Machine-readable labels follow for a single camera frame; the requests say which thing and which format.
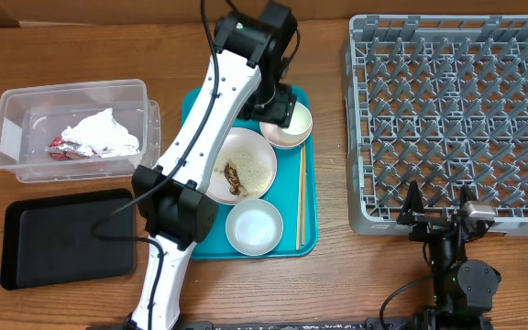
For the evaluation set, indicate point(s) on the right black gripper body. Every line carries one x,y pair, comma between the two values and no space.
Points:
429,224

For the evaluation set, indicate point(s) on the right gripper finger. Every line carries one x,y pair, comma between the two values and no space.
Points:
466,195
413,204

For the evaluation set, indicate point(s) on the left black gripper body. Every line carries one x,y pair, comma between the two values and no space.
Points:
270,101

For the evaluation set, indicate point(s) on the white paper cup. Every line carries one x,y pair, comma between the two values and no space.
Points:
301,122

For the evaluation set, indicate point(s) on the white napkin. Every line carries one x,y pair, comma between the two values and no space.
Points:
102,134

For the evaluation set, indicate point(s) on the red foil snack wrapper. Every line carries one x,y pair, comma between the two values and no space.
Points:
60,149

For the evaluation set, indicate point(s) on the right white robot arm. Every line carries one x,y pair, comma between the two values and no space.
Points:
463,287

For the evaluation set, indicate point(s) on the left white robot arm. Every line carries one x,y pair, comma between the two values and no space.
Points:
243,81

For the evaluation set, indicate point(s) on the grey dishwasher rack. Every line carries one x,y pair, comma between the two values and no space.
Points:
441,101

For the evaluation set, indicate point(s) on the clear plastic waste bin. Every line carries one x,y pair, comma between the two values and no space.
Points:
31,118

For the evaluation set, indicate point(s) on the right wooden chopstick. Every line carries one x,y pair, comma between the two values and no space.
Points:
303,195

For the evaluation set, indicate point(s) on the wooden chopstick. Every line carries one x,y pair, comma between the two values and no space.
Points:
299,203
303,195

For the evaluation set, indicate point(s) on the large white dinner plate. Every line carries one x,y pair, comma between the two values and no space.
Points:
256,164

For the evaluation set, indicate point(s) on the left wooden chopstick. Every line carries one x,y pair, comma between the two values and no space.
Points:
299,203

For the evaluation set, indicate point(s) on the brown food scrap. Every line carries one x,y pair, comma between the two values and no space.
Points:
235,186

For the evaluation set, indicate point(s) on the teal plastic serving tray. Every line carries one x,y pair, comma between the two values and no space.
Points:
283,194

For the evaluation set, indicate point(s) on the grey shallow bowl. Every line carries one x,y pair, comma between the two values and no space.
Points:
254,227

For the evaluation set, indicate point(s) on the black plastic tray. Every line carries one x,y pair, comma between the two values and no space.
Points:
49,241

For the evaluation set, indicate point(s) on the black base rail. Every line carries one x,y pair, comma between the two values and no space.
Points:
368,324

